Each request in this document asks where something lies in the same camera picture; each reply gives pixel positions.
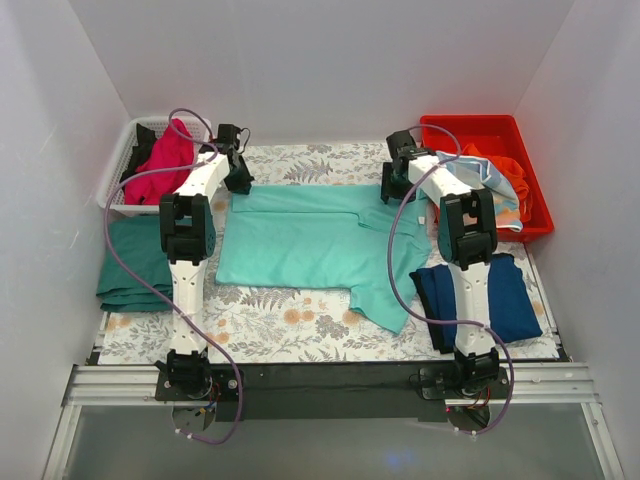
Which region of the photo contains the turquoise t shirt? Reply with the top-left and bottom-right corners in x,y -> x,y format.
216,185 -> 432,334

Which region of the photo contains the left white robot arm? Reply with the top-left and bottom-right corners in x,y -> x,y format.
159,124 -> 253,400

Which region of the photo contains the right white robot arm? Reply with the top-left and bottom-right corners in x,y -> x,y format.
381,130 -> 500,398

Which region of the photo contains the magenta shirt in basket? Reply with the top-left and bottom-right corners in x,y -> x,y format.
123,119 -> 194,205

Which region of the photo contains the patterned light blue shirt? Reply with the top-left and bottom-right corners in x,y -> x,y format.
436,150 -> 523,232

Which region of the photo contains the black garment in basket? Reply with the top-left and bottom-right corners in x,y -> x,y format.
120,124 -> 157,182

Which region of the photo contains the red plastic bin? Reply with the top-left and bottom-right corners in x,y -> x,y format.
419,115 -> 554,243

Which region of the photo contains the orange shirt in bin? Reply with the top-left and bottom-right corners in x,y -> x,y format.
463,143 -> 533,223

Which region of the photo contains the folded dark green shirt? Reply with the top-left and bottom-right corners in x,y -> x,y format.
96,215 -> 172,313

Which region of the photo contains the white plastic basket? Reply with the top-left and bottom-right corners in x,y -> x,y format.
97,114 -> 216,219

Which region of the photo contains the folded navy blue shirt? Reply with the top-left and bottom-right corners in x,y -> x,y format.
410,254 -> 542,354

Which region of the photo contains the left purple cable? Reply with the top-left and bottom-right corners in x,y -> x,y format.
103,107 -> 246,445

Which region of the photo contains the purple cable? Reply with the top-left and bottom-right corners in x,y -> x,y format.
386,124 -> 514,442
103,107 -> 246,445

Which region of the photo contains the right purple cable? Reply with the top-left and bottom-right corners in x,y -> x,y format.
386,124 -> 514,442

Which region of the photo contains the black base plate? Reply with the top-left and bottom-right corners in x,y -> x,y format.
155,362 -> 509,422

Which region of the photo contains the aluminium mounting rail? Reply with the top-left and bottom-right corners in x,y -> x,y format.
44,362 -> 623,479

